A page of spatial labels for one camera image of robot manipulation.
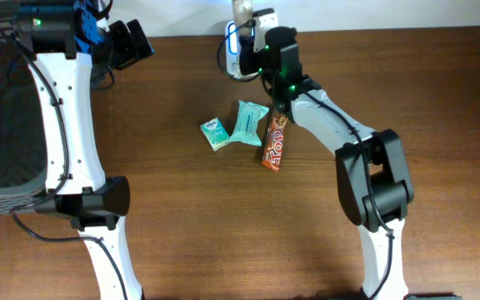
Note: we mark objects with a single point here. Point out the teal wet wipes packet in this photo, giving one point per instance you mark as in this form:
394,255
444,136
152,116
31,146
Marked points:
246,127

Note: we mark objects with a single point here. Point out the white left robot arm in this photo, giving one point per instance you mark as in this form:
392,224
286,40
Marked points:
68,46

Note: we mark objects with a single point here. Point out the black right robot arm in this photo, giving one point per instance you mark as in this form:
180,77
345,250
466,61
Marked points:
373,182

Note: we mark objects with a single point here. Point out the white floral cream tube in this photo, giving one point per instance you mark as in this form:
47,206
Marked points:
242,11

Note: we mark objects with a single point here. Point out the orange chocolate bar wrapper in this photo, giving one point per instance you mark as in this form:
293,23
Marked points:
273,151

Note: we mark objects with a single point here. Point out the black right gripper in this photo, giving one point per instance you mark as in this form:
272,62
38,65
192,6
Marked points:
276,89

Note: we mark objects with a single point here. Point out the dark grey plastic basket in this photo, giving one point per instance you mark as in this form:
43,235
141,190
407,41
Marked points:
23,152

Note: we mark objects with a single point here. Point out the white barcode scanner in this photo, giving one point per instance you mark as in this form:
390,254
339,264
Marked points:
232,50

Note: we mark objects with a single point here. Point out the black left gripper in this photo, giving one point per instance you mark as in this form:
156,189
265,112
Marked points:
129,52

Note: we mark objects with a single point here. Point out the small teal tissue pack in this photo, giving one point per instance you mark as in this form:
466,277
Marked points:
215,133

